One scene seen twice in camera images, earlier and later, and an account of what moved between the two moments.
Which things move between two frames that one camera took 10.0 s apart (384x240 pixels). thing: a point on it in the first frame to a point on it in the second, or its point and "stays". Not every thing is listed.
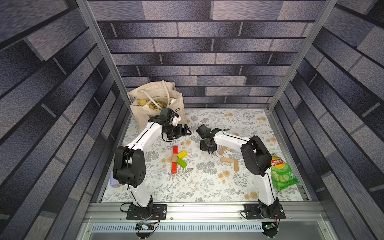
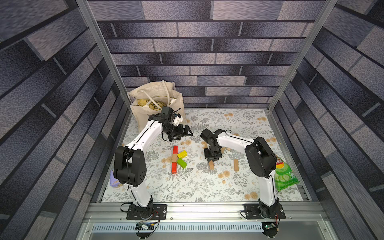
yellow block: [182, 154] stays
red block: [175, 149] stays
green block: [182, 163] stays
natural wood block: [226, 160] to [211, 165]
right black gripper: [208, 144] to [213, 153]
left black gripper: [180, 132] stays
